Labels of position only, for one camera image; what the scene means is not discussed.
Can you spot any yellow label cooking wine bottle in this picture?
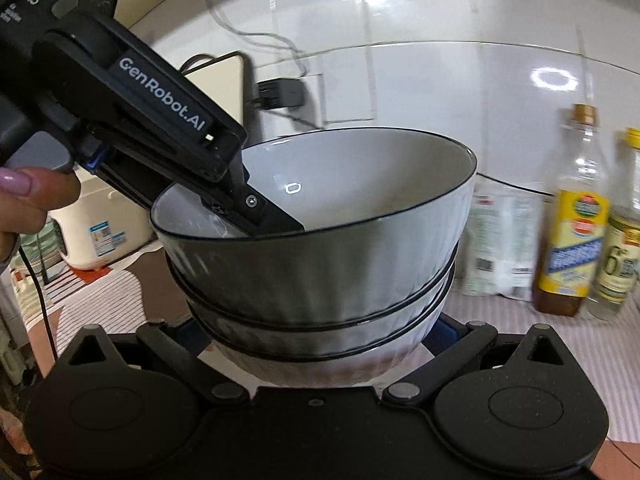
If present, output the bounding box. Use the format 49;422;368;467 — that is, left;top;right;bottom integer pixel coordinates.
531;104;615;318

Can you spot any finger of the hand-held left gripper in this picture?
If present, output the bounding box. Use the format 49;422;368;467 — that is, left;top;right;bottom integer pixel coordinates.
201;159;307;239

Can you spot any thin black wall cable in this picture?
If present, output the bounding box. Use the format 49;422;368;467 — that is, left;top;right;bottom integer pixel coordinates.
474;171;553;197

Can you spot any person's left hand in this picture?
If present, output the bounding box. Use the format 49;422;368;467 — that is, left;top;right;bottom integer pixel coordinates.
0;166;82;262

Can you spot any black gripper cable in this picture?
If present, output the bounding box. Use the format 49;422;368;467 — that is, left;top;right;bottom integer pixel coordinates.
19;239;59;363

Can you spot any white ribbed bowl black rim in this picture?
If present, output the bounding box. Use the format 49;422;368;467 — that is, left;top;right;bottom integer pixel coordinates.
166;245;460;361
150;127;478;330
186;270;457;390

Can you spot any white rice cooker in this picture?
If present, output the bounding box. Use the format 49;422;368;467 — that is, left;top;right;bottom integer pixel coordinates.
49;165;157;272

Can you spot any white cutting board brown edge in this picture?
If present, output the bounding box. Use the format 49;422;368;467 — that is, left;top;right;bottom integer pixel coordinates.
181;51;254;134

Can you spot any clear vinegar bottle yellow cap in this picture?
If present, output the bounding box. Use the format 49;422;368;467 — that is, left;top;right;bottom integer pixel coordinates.
586;127;640;322

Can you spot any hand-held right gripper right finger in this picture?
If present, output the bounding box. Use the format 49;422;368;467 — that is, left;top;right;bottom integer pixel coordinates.
382;316;577;404

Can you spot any white seasoning bag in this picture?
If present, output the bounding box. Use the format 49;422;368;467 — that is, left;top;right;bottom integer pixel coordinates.
457;192;543;304

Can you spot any black plug adapter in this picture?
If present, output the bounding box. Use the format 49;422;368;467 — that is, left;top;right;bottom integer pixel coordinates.
256;78;306;111

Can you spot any striped brown printed tablecloth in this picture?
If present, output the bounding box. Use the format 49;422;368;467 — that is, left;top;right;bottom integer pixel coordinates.
15;240;640;480

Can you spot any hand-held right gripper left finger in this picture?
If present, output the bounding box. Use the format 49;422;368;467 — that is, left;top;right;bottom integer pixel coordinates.
59;317;251;404

